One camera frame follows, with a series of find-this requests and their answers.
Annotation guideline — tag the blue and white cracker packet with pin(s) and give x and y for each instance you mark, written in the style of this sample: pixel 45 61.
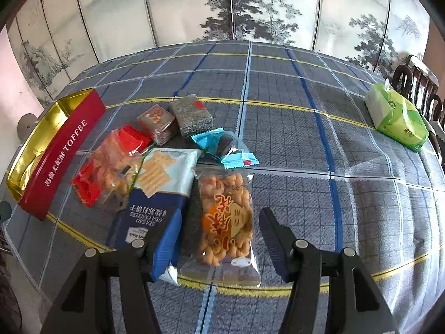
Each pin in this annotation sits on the blue and white cracker packet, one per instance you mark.
pixel 163 188

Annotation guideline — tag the grey round object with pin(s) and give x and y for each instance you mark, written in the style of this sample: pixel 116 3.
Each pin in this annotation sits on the grey round object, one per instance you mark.
pixel 25 125

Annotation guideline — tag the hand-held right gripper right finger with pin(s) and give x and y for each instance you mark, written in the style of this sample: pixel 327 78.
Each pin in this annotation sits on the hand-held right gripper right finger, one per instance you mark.
pixel 274 247

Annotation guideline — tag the dark wooden chair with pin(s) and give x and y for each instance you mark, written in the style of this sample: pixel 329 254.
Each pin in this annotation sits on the dark wooden chair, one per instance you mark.
pixel 422 83

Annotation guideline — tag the brown cube snack packet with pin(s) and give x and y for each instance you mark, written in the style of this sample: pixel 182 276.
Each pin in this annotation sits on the brown cube snack packet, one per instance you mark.
pixel 156 121

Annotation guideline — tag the teal snack packet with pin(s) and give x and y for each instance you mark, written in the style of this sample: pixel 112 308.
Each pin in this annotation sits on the teal snack packet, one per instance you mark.
pixel 205 141

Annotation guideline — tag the orange twisted dough snack bag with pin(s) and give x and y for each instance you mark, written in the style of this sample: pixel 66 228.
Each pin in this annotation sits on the orange twisted dough snack bag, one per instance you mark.
pixel 224 215

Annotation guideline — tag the red and gold tin box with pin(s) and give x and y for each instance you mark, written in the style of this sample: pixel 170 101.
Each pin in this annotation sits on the red and gold tin box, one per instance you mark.
pixel 62 156

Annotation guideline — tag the green tissue pack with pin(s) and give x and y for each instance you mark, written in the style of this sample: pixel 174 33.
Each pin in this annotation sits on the green tissue pack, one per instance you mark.
pixel 396 118

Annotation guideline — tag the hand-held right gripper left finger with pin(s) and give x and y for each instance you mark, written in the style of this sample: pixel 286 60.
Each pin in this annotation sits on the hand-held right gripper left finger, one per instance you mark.
pixel 167 247

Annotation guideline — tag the painted folding screen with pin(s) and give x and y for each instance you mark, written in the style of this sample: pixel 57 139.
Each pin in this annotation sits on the painted folding screen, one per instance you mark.
pixel 243 7

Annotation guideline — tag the grey seed block packet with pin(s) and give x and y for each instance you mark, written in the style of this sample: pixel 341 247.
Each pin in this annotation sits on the grey seed block packet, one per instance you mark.
pixel 191 116

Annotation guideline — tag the red-labelled clear snack bag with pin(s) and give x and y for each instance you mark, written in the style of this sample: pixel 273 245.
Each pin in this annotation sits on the red-labelled clear snack bag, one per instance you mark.
pixel 87 184

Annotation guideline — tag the grey plaid tablecloth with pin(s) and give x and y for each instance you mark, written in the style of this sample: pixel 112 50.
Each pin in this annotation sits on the grey plaid tablecloth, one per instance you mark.
pixel 295 146

